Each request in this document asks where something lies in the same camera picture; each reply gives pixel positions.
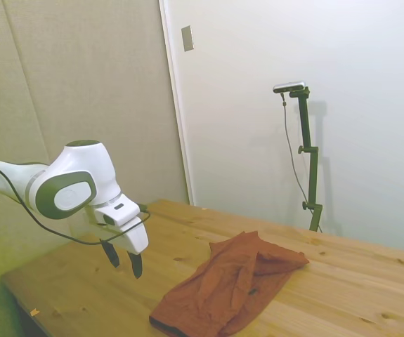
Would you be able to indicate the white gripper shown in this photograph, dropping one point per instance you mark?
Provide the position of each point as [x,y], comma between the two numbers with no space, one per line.
[136,240]

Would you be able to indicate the rust orange shorts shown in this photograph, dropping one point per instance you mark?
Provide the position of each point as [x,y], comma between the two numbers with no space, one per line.
[222,288]

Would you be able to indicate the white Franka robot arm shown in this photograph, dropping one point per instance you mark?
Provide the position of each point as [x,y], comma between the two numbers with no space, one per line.
[71,165]

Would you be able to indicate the orange tape scrap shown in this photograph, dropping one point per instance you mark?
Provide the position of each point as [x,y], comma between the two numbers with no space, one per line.
[34,311]

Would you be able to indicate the white door frame trim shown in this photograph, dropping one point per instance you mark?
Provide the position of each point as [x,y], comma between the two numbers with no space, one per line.
[178,105]

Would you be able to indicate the dark jointed camera stand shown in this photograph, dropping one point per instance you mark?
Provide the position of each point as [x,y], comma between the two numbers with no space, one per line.
[312,175]

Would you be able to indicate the grey wall plate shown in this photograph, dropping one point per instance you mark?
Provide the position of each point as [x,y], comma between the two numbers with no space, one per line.
[187,38]

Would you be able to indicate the silver stereo camera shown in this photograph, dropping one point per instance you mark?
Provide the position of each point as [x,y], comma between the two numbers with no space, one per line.
[288,86]

